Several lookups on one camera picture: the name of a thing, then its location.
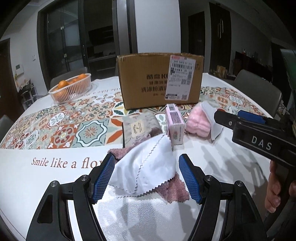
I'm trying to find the white zigzag-edged cloth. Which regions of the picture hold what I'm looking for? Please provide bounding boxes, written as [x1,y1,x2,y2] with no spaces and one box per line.
[109,134,176,197]

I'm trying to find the person's right hand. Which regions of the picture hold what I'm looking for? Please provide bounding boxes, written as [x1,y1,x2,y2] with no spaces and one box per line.
[264,161,296,214]

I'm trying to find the pink fluffy towel white band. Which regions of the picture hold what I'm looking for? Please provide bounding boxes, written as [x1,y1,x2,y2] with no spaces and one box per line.
[185,101,223,141]

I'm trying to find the grey chair right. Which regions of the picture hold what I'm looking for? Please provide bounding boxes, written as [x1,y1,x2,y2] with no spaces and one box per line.
[223,70,282,117]

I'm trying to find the grey chair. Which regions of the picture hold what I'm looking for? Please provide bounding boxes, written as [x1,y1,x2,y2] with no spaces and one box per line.
[223,70,282,117]
[50,67,88,89]

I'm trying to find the small pink carton box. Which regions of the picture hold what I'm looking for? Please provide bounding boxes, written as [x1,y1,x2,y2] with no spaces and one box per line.
[165,103,185,146]

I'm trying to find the dark sideboard cabinet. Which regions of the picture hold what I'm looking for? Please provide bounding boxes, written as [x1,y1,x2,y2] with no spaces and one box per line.
[233,51,273,82]

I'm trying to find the mauve fluffy towel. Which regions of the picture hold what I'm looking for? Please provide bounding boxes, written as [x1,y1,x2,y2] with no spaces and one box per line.
[108,147,190,203]

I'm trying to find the brown cardboard box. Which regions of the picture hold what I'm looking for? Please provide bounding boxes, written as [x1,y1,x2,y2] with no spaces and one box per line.
[116,53,204,110]

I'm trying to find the grey packaged towel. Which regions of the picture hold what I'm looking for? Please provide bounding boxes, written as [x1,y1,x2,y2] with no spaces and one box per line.
[122,113,163,148]

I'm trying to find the colourful patterned table runner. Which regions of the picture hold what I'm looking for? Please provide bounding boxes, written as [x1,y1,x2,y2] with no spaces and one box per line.
[0,86,266,150]

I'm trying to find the oranges in basket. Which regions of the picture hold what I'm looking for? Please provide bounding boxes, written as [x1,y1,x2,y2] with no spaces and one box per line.
[54,73,88,102]

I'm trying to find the small shelf rack left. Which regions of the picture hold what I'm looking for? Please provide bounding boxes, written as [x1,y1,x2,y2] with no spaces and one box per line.
[18,79,38,110]

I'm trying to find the clear fruit basket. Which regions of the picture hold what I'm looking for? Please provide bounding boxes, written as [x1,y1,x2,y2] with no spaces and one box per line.
[48,73,91,104]

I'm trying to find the grey chair left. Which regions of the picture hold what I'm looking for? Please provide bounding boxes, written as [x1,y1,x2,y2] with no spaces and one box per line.
[50,67,88,89]

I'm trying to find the dark glass door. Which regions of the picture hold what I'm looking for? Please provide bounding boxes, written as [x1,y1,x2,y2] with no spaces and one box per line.
[37,1,87,83]

